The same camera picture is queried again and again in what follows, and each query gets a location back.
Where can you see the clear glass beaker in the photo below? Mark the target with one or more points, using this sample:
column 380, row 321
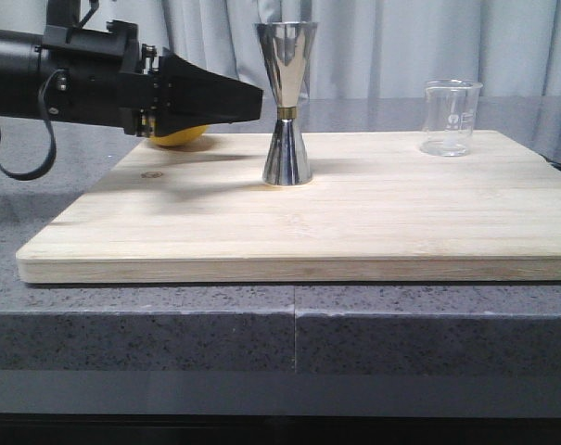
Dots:
column 450, row 112

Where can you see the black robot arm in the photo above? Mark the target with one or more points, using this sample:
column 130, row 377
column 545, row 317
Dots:
column 25, row 86

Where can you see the steel double jigger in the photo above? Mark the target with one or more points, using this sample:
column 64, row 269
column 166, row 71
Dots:
column 286, row 48

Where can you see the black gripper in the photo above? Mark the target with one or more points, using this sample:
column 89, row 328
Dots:
column 103, row 80

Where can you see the yellow lemon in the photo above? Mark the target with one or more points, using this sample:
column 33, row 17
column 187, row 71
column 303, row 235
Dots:
column 179, row 138

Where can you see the light grey curtain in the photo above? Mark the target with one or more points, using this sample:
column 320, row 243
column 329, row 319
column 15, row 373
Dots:
column 366, row 49

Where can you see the wooden cutting board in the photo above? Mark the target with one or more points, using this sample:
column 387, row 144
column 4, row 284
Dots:
column 376, row 209

